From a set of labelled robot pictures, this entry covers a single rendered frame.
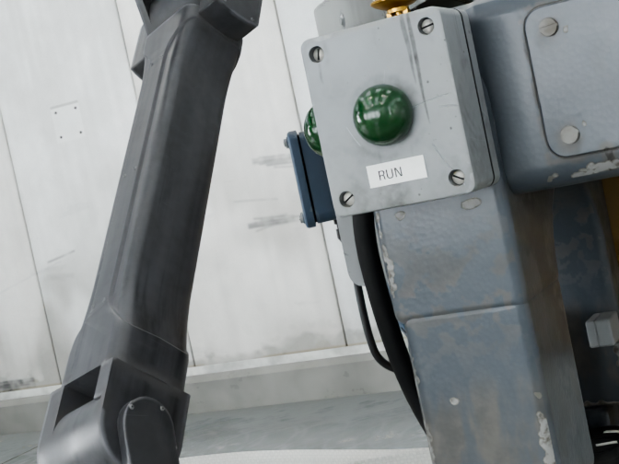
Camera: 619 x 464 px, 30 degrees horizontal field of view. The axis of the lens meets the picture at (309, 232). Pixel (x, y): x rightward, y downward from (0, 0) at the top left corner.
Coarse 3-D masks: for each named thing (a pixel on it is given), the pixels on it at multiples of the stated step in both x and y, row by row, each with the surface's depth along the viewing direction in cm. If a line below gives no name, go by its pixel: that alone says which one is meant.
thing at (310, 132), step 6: (312, 108) 59; (312, 114) 59; (306, 120) 59; (312, 120) 58; (306, 126) 59; (312, 126) 58; (306, 132) 59; (312, 132) 58; (306, 138) 59; (312, 138) 59; (318, 138) 58; (312, 144) 59; (318, 144) 59; (318, 150) 59
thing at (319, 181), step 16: (288, 144) 107; (304, 144) 107; (304, 160) 107; (320, 160) 107; (304, 176) 107; (320, 176) 107; (304, 192) 107; (320, 192) 107; (304, 208) 107; (320, 208) 107; (336, 224) 111
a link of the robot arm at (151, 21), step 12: (144, 0) 91; (156, 0) 91; (168, 0) 89; (180, 0) 88; (192, 0) 88; (144, 12) 91; (156, 12) 90; (168, 12) 89; (144, 24) 91; (156, 24) 90
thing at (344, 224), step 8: (336, 216) 106; (344, 224) 105; (352, 224) 105; (344, 232) 105; (352, 232) 105; (376, 232) 104; (344, 240) 106; (352, 240) 105; (344, 248) 106; (352, 248) 105; (352, 256) 105; (352, 264) 106; (352, 272) 106; (360, 272) 105; (384, 272) 104; (352, 280) 106; (360, 280) 105
